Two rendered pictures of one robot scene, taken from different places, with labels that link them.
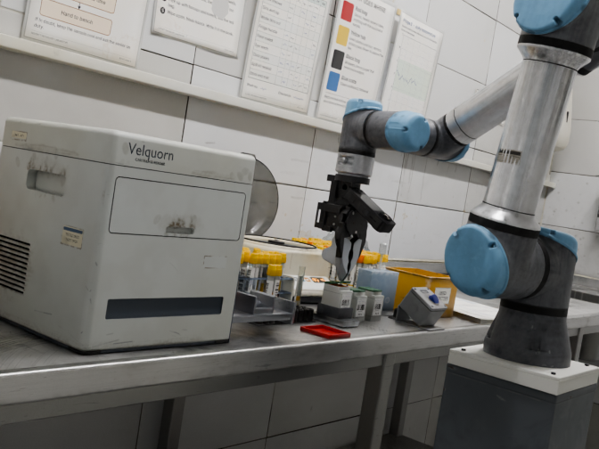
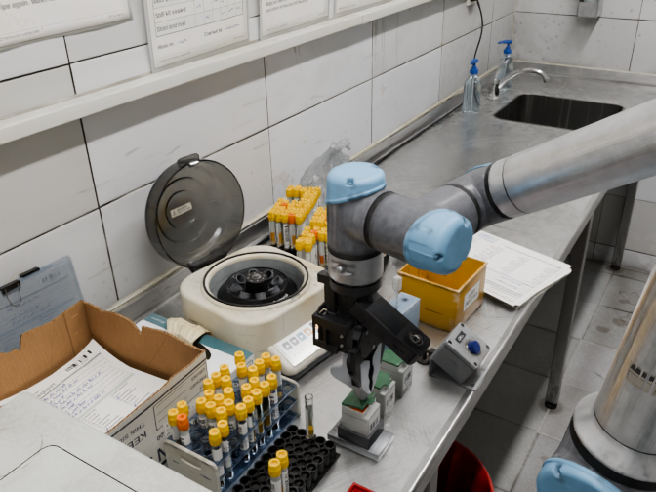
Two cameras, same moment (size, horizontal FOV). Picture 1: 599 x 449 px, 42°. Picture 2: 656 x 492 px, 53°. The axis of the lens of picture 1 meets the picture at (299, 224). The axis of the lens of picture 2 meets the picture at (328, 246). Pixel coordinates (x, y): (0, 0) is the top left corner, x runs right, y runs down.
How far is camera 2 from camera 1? 0.94 m
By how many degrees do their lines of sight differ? 26
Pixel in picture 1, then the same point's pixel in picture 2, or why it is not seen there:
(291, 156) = (242, 102)
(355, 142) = (353, 246)
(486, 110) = (562, 192)
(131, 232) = not seen: outside the picture
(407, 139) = (443, 268)
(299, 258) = (292, 313)
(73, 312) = not seen: outside the picture
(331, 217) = (335, 336)
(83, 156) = not seen: outside the picture
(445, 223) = (425, 69)
